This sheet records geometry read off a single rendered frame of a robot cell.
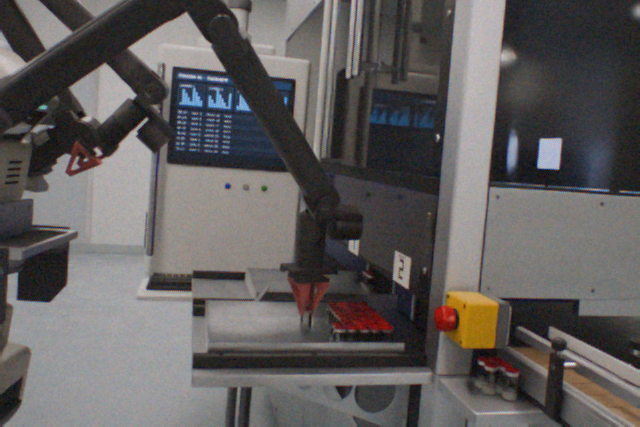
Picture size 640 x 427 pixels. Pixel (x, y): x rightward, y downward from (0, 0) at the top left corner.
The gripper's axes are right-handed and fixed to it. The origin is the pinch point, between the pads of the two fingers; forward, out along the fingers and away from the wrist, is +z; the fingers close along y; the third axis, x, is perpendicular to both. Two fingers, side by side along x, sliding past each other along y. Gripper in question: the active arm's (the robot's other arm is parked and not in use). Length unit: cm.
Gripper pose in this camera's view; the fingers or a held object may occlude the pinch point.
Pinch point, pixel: (306, 311)
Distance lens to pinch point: 115.0
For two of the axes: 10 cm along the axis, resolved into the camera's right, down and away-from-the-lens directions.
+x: -4.6, -1.0, 8.8
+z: -0.7, 9.9, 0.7
